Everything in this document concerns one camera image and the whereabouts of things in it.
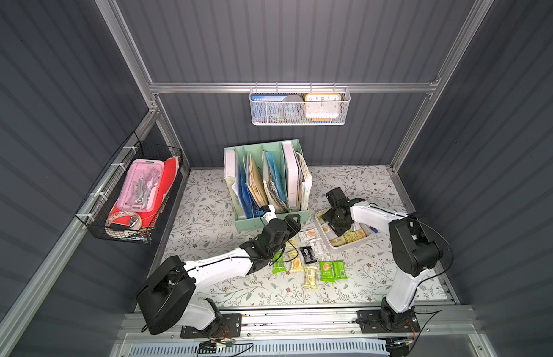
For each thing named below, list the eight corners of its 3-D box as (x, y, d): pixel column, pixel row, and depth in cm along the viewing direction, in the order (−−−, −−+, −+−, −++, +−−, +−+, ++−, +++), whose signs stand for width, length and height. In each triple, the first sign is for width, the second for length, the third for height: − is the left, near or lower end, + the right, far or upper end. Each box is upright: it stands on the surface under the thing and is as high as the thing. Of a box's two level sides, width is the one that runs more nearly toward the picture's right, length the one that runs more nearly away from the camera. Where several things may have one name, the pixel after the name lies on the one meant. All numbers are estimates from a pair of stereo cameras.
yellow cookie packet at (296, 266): (292, 275, 86) (292, 273, 84) (286, 253, 92) (286, 251, 90) (303, 272, 87) (304, 270, 85) (296, 250, 93) (297, 248, 91)
